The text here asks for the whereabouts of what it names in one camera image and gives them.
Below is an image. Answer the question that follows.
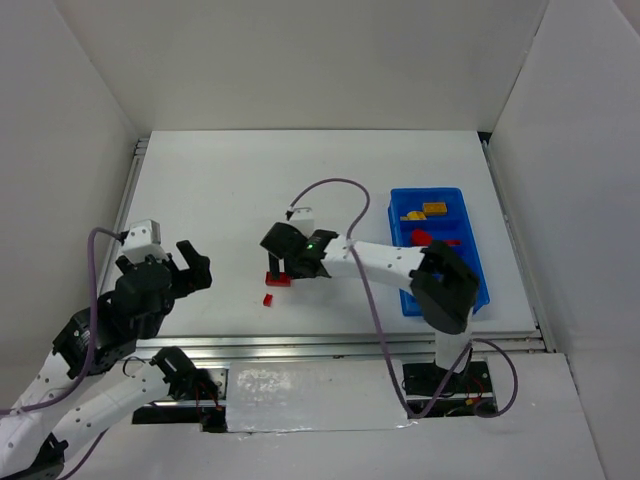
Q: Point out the large red lego brick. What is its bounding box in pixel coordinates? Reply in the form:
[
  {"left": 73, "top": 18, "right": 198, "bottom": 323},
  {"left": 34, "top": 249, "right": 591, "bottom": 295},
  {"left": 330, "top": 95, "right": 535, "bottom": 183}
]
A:
[{"left": 265, "top": 272, "right": 292, "bottom": 287}]

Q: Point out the yellow lego brick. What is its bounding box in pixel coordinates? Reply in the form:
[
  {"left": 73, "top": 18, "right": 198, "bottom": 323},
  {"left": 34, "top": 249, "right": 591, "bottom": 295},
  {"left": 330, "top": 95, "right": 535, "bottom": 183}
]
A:
[{"left": 400, "top": 211, "right": 427, "bottom": 221}]

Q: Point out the orange lego brick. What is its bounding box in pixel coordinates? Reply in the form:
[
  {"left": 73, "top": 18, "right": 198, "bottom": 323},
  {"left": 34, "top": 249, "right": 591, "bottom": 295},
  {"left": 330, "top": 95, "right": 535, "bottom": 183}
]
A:
[{"left": 422, "top": 202, "right": 448, "bottom": 217}]

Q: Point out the red flower lego piece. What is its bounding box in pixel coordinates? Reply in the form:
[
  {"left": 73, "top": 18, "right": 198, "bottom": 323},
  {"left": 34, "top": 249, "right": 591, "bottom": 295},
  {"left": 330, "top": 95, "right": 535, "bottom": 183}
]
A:
[{"left": 410, "top": 229, "right": 433, "bottom": 247}]

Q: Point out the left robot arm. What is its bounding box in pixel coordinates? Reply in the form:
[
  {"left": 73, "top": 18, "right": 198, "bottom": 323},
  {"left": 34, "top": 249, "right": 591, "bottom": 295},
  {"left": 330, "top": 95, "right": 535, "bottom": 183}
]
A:
[{"left": 1, "top": 240, "right": 216, "bottom": 479}]

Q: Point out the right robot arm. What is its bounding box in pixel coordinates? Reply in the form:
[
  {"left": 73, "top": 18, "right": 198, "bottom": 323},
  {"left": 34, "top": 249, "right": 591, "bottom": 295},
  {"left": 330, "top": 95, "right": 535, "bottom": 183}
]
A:
[{"left": 260, "top": 222, "right": 480, "bottom": 373}]

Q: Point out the blue compartment tray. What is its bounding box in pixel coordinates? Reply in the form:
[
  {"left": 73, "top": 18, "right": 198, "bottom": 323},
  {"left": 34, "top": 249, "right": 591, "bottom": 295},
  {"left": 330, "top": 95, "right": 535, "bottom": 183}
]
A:
[{"left": 388, "top": 187, "right": 490, "bottom": 311}]

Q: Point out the white foil cover plate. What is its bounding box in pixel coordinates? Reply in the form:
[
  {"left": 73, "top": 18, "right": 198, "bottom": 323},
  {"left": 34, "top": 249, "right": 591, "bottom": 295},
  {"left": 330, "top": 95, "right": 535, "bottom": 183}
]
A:
[{"left": 226, "top": 360, "right": 410, "bottom": 433}]

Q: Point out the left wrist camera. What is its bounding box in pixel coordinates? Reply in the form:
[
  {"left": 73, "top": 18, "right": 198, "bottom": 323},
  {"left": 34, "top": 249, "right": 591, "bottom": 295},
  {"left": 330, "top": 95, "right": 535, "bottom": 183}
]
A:
[{"left": 121, "top": 219, "right": 167, "bottom": 264}]

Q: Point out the aluminium frame rail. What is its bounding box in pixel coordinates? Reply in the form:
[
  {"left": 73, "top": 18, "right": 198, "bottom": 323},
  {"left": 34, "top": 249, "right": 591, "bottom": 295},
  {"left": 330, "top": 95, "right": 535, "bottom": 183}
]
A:
[{"left": 134, "top": 331, "right": 547, "bottom": 362}]

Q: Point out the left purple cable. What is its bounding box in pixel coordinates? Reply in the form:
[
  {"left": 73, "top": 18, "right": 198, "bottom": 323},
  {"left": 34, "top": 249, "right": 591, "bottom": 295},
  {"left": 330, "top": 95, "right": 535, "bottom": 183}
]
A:
[{"left": 0, "top": 227, "right": 126, "bottom": 480}]

